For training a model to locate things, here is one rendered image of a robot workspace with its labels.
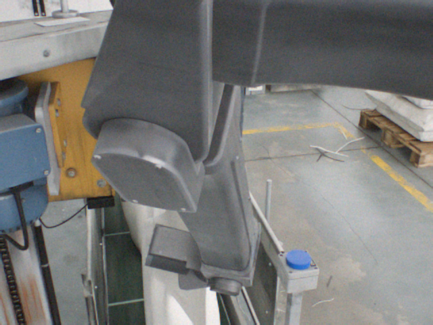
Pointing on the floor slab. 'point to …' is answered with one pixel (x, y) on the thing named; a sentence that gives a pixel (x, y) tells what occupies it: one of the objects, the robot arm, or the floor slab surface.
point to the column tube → (26, 284)
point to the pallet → (398, 137)
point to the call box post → (293, 308)
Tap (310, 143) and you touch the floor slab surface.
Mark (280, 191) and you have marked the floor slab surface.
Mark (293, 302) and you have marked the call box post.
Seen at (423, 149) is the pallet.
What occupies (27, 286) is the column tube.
